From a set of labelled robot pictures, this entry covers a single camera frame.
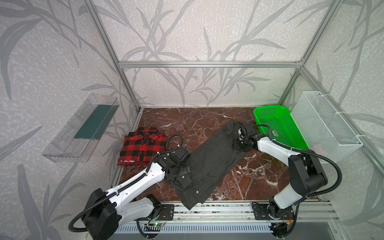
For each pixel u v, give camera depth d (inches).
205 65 37.6
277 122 43.9
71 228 15.0
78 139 25.5
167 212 28.7
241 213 29.7
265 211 29.0
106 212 15.1
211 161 35.6
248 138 28.0
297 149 19.6
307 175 17.9
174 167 22.4
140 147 35.7
